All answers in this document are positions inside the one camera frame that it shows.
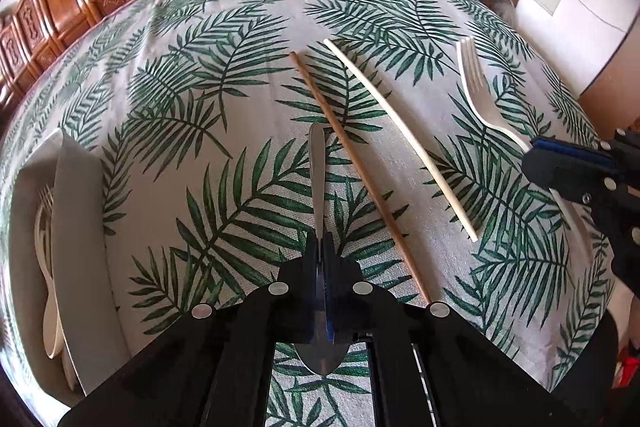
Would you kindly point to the grey rectangular tray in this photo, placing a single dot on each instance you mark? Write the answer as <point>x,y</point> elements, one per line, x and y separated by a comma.
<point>82,284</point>

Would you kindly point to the green leaf print tablecloth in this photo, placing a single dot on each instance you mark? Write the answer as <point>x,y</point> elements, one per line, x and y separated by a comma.
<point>200,121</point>

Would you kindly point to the plastic bag on floor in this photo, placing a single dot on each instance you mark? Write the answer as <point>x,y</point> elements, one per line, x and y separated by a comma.
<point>505,9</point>

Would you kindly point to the metal fork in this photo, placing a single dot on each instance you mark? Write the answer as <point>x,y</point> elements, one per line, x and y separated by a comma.
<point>46,199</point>

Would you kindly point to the white plastic fork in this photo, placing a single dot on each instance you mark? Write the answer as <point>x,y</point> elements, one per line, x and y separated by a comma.
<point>476,90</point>

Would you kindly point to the dark brown wooden chopstick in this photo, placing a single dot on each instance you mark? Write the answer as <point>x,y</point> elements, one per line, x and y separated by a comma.
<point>367,180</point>

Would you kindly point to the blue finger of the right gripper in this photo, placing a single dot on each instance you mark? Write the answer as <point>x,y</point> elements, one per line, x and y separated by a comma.
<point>574,185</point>
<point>549,154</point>

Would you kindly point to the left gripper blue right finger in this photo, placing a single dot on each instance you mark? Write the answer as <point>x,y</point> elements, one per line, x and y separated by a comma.
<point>339,274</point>

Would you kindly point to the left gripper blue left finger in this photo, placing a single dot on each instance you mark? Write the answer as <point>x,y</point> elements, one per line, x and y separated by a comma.
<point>304,277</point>

